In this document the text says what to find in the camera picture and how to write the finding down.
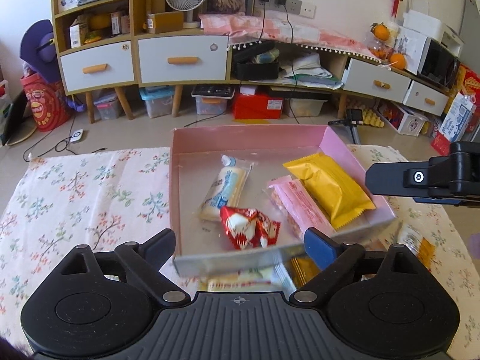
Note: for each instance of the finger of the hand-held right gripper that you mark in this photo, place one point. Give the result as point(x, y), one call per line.
point(390, 178)

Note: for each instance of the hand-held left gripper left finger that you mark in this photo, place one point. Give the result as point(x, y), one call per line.
point(161, 245)

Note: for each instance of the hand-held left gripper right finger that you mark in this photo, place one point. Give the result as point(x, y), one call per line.
point(318, 243)

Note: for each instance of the pink snack packet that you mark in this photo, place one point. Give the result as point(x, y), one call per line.
point(300, 206)

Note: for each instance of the white orange snack packet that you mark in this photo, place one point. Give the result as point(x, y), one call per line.
point(416, 243)

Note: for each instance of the red white candy packet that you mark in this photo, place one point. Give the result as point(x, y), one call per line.
point(243, 227)

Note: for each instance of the white cream snack packet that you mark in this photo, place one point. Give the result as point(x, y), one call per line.
point(225, 191)

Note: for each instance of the pale yellow white snack packet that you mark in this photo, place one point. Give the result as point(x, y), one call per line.
point(240, 284)

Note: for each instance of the pink cardboard box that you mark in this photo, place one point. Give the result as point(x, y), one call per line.
point(243, 138)

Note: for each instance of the white printed gift box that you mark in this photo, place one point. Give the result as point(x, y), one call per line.
point(405, 120)

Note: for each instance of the yellow egg carton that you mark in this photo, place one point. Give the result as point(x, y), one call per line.
point(373, 119)

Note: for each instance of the blue white milk carton box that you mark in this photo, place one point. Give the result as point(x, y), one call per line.
point(459, 116)

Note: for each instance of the floral tablecloth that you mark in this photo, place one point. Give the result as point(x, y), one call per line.
point(75, 202)

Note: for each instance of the clear flat storage bin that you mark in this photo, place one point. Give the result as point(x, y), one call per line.
point(303, 108)

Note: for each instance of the red gift boxes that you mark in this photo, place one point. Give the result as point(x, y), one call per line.
point(468, 82)

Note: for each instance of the black white microwave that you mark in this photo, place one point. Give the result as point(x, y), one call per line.
point(438, 63)

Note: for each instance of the bag of small oranges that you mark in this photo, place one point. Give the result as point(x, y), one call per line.
point(378, 50)

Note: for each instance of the white illustrated paper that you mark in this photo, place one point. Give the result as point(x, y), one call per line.
point(408, 50)

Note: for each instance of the low wooden cabinet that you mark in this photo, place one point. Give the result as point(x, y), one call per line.
point(337, 60)

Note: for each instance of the pile of papers and cloth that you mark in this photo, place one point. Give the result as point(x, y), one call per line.
point(307, 67)

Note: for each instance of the white charger puck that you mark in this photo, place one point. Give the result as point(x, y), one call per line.
point(77, 136)

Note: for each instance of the blue-lid storage bin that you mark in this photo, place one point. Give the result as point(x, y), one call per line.
point(157, 103)

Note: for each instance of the orange with leaves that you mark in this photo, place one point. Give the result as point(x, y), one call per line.
point(379, 32)

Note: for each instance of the small clear storage bin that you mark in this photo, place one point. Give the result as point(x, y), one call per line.
point(108, 107)

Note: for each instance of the red shoe box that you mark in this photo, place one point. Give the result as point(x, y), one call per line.
point(255, 107)

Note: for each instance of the orange-latch storage bin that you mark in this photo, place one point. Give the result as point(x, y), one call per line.
point(210, 101)

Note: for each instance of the pink floral cloth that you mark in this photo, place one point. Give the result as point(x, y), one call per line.
point(300, 33)

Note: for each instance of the black open case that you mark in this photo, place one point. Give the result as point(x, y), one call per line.
point(255, 71)

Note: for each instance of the grey refrigerator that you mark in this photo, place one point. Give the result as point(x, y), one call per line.
point(472, 26)

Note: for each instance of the red printed bag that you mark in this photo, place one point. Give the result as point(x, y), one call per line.
point(43, 101)

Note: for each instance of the wide white drawer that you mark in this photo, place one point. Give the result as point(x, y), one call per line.
point(180, 54)

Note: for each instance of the black flat board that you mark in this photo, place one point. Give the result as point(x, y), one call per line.
point(13, 120)

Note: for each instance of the small white drawer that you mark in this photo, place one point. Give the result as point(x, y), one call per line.
point(97, 62)

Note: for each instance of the wooden shelf cabinet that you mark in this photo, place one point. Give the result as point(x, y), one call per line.
point(140, 26)

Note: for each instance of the brown cardboard box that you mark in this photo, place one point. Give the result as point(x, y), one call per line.
point(165, 22)

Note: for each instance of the small brown boxes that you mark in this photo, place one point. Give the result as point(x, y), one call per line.
point(120, 22)

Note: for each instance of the small white product box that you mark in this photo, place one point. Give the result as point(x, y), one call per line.
point(78, 34)

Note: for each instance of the orange fruit on shelf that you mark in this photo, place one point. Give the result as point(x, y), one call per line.
point(98, 22)

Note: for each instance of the purple plush toy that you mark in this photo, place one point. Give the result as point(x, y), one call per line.
point(37, 48)

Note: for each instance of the black tripod with camera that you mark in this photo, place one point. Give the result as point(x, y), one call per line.
point(353, 117)

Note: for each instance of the wall power outlets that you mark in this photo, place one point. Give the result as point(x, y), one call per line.
point(296, 5)

